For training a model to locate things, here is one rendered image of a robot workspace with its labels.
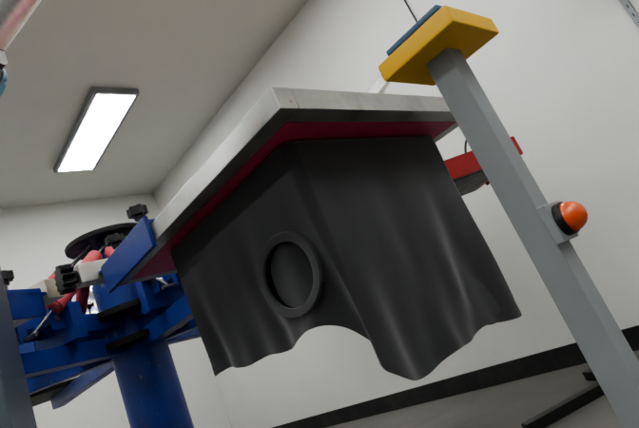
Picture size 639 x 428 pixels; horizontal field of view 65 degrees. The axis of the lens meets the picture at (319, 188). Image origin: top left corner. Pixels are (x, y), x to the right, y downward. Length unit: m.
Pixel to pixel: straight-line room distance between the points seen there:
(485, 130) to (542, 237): 0.15
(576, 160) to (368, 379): 2.21
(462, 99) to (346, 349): 3.53
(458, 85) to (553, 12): 2.31
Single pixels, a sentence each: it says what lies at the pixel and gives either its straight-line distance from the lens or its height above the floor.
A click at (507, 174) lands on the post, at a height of 0.73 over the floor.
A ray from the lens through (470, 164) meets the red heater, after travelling 2.20.
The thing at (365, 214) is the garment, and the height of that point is 0.80.
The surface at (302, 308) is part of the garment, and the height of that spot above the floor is 0.69.
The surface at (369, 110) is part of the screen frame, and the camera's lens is 0.88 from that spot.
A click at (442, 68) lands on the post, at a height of 0.90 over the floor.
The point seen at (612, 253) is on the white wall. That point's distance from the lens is 2.93.
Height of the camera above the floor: 0.63
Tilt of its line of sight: 16 degrees up
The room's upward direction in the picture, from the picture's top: 24 degrees counter-clockwise
